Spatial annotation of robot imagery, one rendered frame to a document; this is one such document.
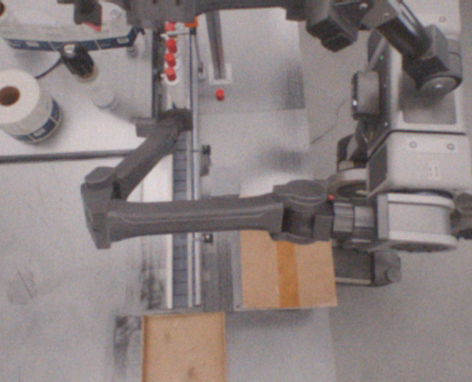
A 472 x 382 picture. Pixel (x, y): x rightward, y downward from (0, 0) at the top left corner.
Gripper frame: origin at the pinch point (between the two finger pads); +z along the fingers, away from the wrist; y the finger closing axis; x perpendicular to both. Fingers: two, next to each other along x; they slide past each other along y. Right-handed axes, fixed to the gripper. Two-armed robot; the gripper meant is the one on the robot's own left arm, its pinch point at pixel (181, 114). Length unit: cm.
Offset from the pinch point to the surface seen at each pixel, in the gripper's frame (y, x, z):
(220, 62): -12.7, -13.3, 20.3
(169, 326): 5, 61, -33
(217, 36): -13.2, -22.4, 10.2
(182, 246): 1.1, 39.3, -19.5
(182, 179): 1.6, 21.9, -4.1
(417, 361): -101, 135, 18
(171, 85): 2.5, -9.2, 2.0
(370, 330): -80, 124, 27
